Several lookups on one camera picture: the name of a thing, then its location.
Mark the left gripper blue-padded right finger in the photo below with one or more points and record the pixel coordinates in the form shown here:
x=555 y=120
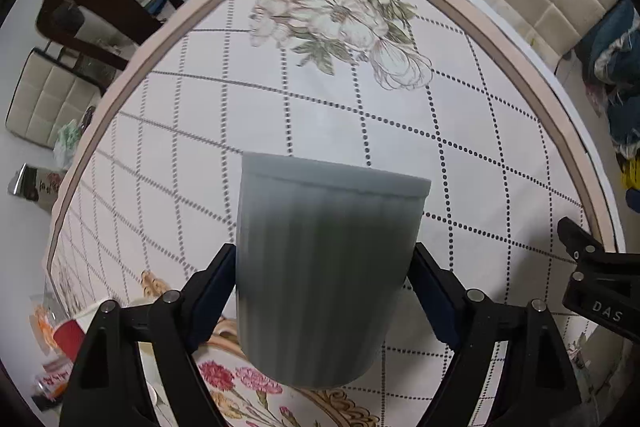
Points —
x=537 y=384

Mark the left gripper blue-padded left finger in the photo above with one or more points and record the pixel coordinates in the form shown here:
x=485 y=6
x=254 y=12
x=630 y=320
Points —
x=108 y=387

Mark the grey ribbed mug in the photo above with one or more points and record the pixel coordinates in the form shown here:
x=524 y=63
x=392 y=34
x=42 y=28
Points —
x=323 y=250

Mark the red paper cup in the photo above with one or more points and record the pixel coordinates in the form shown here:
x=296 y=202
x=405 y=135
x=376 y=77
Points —
x=69 y=337

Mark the black tea gift box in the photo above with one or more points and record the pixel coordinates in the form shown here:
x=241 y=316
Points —
x=37 y=184

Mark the dark blue clothing pile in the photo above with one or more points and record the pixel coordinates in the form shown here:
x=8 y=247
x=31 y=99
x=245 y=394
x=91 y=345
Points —
x=609 y=54

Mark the green white plastic bag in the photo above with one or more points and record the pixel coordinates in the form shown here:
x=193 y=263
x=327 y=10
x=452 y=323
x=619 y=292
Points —
x=66 y=144

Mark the cream padded chair left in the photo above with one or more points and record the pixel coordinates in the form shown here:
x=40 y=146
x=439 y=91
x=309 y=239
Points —
x=49 y=94

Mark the floral diamond-pattern tablecloth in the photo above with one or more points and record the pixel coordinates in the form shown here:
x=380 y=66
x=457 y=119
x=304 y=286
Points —
x=443 y=90

